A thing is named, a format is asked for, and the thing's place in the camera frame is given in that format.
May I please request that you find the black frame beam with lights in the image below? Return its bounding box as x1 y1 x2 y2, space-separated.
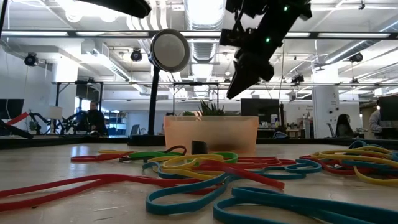
0 29 398 40

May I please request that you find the white box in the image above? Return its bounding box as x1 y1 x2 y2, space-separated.
46 106 64 121

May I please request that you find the black ceiling spotlight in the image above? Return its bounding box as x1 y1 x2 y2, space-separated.
130 48 144 63
24 52 39 67
290 73 306 85
349 52 364 64

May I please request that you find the black hanging cable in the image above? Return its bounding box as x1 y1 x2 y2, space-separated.
0 0 9 35

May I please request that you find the small green potted plant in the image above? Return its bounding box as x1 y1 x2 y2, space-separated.
182 99 227 118

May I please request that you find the yellow rubber band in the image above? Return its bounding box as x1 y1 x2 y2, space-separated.
312 145 398 169
98 149 135 156
353 166 398 188
151 153 225 182

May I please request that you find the teal rubber band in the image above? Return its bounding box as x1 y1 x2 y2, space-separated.
213 185 398 224
145 172 233 217
247 158 323 181
341 159 398 177
348 139 379 150
142 161 201 181

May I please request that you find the silver ventilation duct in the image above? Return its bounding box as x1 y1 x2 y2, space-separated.
183 0 228 98

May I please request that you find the black aluminium table frame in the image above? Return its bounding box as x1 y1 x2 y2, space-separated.
0 135 398 151

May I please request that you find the black slanted bar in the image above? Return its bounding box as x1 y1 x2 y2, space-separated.
0 119 34 140

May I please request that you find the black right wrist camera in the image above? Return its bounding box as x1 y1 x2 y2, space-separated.
220 28 249 47

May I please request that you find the black background rig frame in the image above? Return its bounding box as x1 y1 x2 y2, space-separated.
172 81 220 116
51 80 105 135

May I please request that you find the red slanted bar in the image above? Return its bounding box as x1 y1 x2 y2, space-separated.
6 111 30 126

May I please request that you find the blue storage shelf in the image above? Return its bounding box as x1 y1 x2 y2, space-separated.
108 110 128 136

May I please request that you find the orange translucent plastic bin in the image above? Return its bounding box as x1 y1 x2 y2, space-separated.
164 115 259 154

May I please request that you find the black desk lamp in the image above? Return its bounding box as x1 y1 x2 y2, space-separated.
127 28 191 147

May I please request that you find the white pillar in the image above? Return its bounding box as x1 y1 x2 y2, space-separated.
312 85 342 139

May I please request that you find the green rubber band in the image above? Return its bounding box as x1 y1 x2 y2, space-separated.
129 150 185 160
210 151 239 165

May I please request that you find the small black rubber piece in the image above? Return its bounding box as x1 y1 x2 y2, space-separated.
190 140 209 156

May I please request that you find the red rubber band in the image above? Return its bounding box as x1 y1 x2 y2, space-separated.
0 173 220 213
70 152 133 163
192 159 286 190
299 154 398 177
235 156 297 166

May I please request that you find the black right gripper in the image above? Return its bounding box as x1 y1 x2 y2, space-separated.
226 21 285 100

